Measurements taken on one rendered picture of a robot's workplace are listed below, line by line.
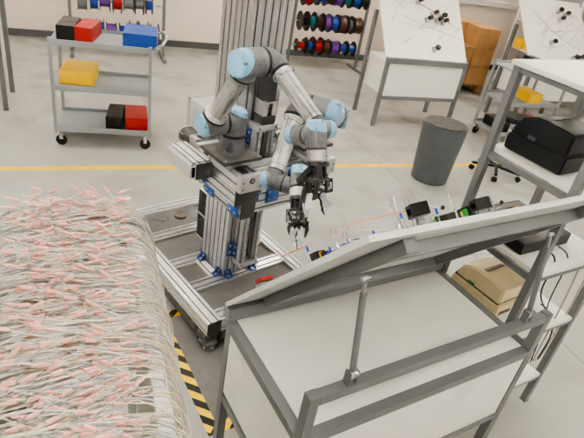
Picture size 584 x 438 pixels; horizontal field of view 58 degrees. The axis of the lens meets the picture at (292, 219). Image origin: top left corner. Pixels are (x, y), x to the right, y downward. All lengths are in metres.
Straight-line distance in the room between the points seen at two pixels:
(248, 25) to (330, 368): 1.61
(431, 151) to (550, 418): 2.89
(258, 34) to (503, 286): 1.71
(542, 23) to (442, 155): 3.64
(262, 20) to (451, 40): 4.86
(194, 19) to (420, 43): 3.76
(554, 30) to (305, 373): 7.37
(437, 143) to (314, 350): 3.63
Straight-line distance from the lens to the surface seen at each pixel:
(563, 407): 3.64
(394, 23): 6.94
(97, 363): 1.03
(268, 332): 2.14
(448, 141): 5.41
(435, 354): 1.97
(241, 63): 2.17
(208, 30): 9.10
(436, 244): 1.55
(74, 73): 5.20
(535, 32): 8.45
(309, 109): 2.14
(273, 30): 2.75
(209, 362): 3.09
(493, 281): 2.77
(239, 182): 2.53
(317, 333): 2.18
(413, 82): 6.94
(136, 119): 5.26
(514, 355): 2.46
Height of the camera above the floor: 2.26
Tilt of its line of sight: 31 degrees down
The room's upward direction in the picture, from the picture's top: 10 degrees clockwise
